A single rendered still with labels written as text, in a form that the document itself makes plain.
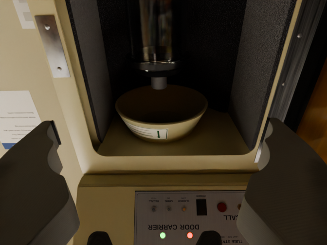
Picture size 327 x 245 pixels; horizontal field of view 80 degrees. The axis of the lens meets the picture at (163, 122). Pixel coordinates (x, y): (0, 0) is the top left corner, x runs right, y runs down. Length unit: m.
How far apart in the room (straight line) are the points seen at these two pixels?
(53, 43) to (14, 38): 0.56
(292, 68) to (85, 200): 0.35
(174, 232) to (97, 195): 0.14
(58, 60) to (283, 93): 0.29
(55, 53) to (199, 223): 0.31
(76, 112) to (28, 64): 0.55
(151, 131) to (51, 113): 0.62
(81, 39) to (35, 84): 0.57
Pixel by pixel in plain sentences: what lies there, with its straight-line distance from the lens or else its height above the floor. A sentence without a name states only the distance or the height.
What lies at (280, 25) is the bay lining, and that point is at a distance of 0.29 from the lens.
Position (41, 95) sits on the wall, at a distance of 0.87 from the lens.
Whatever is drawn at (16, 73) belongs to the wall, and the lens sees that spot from 0.88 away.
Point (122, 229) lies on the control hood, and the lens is 0.36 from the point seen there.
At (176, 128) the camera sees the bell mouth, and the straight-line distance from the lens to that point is 0.32.
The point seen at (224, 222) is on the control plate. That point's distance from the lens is 0.36.
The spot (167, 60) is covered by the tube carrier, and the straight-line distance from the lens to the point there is 0.30.
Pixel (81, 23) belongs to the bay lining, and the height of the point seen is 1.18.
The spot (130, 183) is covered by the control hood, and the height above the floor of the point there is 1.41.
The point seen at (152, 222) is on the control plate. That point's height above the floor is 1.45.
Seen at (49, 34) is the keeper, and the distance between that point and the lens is 0.28.
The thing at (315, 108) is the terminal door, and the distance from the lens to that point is 0.28.
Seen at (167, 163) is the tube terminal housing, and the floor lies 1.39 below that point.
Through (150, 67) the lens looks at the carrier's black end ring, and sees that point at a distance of 0.30.
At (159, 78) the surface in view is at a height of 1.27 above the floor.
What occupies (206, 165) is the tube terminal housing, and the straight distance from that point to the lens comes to 0.35.
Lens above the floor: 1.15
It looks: 31 degrees up
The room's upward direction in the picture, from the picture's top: 179 degrees clockwise
